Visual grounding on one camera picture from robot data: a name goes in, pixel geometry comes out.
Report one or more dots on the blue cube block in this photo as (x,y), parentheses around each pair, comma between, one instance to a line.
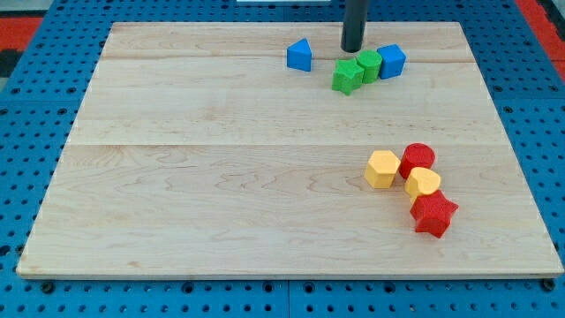
(393,59)

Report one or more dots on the blue triangular block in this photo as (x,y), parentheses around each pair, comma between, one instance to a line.
(299,56)

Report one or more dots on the red star block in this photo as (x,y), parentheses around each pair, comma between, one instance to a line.
(433,213)

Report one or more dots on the yellow hexagon block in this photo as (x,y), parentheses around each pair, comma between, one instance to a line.
(381,169)

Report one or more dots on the green cylinder block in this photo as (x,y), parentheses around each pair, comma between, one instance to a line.
(370,61)

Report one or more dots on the green star block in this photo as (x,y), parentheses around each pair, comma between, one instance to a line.
(347,76)

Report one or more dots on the yellow heart block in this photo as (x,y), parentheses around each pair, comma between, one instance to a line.
(422,181)

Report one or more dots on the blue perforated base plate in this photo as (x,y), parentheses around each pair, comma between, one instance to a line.
(42,96)

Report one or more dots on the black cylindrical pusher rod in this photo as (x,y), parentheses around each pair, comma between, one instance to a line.
(354,20)

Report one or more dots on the wooden board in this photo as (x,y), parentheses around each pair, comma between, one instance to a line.
(197,153)

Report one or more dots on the red cylinder block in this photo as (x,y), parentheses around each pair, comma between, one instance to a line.
(416,155)

